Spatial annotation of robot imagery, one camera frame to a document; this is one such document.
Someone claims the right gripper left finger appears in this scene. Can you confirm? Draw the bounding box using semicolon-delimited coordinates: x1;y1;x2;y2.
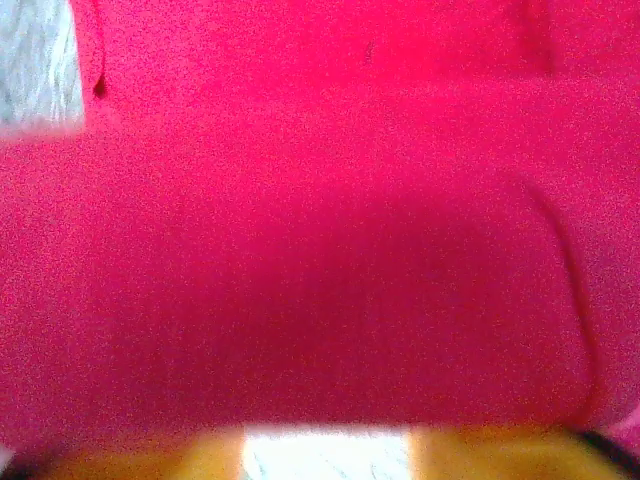
9;428;247;480

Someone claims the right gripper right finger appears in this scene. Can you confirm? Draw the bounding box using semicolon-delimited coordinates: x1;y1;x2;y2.
408;424;636;480

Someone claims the red t-shirt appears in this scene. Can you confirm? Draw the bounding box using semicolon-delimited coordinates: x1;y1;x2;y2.
0;0;640;466

